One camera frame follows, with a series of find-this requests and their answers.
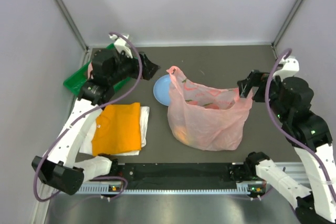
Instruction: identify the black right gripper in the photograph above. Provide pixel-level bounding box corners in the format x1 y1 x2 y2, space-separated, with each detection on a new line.
237 68 289 120

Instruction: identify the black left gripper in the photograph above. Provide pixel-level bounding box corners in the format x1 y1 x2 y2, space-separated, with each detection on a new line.
108 49 160 85

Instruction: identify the pink plastic bag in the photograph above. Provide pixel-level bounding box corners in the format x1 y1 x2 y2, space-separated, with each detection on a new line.
167 66 253 151

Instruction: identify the orange green mango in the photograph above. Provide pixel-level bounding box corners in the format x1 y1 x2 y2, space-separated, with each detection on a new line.
172 126 195 147

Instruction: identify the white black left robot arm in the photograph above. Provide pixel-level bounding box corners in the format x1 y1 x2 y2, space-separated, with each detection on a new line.
31 48 160 195

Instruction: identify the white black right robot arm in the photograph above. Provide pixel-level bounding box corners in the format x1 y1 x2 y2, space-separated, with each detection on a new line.
237 70 335 223

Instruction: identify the pink baseball cap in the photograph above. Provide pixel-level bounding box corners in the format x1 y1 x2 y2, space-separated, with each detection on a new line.
87 62 93 79

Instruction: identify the blue fruit plate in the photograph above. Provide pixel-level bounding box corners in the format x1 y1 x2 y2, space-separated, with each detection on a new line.
153 74 171 106

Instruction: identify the green plastic bin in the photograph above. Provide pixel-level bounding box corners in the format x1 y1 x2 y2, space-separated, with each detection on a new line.
63 44 131 96

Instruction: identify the orange folded cloth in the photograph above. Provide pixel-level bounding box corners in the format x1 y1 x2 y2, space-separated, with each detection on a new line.
91 102 142 156

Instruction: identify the white folded cloth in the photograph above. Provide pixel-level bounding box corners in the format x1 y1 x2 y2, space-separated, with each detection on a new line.
79 105 150 156

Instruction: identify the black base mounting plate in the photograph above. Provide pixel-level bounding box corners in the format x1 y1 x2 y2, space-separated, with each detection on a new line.
109 163 260 189

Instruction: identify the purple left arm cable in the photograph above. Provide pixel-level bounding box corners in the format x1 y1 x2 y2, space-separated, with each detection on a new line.
33 31 144 202

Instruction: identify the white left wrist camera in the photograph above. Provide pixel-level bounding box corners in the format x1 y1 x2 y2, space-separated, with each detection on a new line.
109 34 133 59

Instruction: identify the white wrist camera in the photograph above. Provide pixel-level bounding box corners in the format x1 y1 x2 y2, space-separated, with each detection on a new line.
109 34 133 59
273 56 300 80

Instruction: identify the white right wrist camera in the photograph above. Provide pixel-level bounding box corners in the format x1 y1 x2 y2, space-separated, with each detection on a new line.
273 56 300 80

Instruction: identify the grey slotted cable duct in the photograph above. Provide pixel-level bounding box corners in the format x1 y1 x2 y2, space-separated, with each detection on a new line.
76 183 251 195

